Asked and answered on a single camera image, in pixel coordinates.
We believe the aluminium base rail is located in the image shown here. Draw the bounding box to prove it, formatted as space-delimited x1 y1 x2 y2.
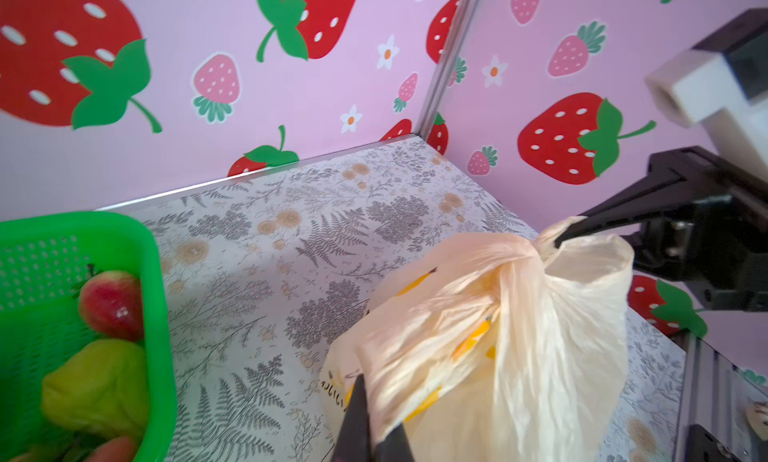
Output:
672 332 767 461

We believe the banana print plastic bag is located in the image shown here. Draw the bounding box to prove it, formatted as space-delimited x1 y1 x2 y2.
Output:
320 219 634 461

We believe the aluminium frame post right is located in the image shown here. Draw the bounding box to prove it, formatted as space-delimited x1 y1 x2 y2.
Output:
416 0 481 141

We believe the green plastic fruit basket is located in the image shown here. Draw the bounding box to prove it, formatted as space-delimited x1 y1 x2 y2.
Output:
1 212 178 461

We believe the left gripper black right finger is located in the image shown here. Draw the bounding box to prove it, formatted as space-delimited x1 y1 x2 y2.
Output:
373 424 415 462

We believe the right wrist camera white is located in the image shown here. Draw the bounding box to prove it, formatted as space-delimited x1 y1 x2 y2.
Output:
645 8 767 181

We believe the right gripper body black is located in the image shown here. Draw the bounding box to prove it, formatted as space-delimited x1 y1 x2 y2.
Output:
627 147 767 312

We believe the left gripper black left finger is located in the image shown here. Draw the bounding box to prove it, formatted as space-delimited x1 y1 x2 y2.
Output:
331 375 371 462

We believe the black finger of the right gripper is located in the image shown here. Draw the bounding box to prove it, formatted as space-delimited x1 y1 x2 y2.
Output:
555 169 696 247

